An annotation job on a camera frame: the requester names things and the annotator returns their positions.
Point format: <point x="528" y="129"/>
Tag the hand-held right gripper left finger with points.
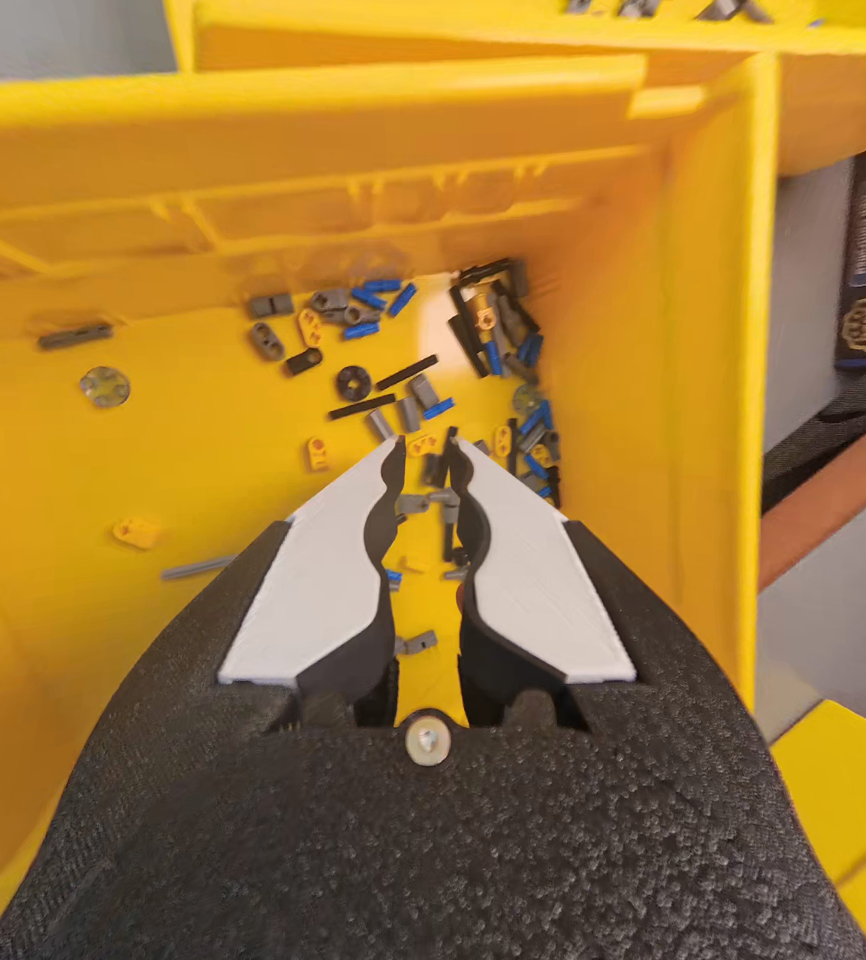
<point x="305" y="600"/>

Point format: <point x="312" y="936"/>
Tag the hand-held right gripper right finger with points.
<point x="553" y="600"/>

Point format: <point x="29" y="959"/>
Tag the pile of grey blue lego pieces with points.
<point x="271" y="305"/>

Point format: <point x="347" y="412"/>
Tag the yellow plastic bin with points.
<point x="178" y="450"/>
<point x="852" y="810"/>
<point x="837" y="105"/>

